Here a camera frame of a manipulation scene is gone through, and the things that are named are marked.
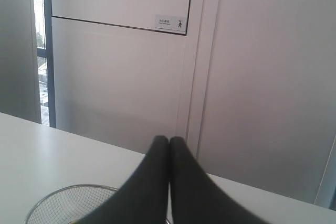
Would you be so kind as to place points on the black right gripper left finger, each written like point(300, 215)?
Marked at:
point(143, 197)

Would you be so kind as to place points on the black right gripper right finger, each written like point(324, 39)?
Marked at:
point(195, 198)

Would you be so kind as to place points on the oval steel mesh basket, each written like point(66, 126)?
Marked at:
point(70, 204)

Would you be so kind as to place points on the small white wall sign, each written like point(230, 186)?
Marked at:
point(172, 23)

